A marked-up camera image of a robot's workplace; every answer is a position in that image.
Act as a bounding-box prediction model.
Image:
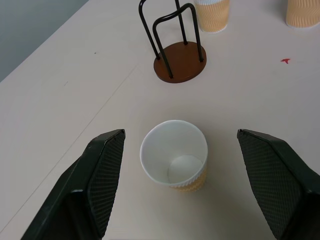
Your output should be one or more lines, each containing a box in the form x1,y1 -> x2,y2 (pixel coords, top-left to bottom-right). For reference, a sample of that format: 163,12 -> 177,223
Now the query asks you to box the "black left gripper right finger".
236,128 -> 320,240

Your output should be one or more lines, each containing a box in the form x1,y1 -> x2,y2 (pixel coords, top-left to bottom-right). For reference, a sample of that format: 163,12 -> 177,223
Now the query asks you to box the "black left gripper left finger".
20,128 -> 126,240

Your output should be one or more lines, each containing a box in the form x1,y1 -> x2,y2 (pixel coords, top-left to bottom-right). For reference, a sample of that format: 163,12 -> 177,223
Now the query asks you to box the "yellow ribbed paper cup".
139,119 -> 209,194
193,0 -> 231,35
285,0 -> 320,30

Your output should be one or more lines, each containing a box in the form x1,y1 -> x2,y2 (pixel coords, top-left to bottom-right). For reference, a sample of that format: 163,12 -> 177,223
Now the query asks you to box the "black wire cup holder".
138,0 -> 208,84

